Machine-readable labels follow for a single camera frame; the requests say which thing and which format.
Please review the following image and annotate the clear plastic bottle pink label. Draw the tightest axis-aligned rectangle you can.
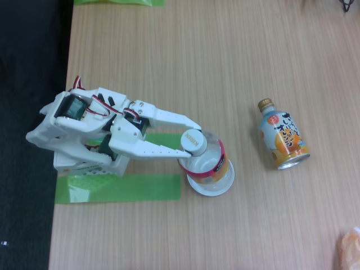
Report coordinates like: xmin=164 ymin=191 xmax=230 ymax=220
xmin=176 ymin=128 xmax=236 ymax=195

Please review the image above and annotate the orange juice bottle can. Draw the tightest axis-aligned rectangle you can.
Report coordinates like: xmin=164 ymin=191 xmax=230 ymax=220
xmin=258 ymin=97 xmax=311 ymax=170

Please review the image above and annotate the green plastic bag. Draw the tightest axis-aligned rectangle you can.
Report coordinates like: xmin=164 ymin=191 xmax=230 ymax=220
xmin=73 ymin=0 xmax=165 ymax=7

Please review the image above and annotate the green tape strip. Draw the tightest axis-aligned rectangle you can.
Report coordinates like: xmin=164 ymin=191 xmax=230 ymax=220
xmin=145 ymin=133 xmax=185 ymax=151
xmin=55 ymin=173 xmax=181 ymax=205

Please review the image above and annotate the small white round plate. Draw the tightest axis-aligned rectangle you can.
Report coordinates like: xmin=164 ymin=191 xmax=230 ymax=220
xmin=187 ymin=160 xmax=236 ymax=197

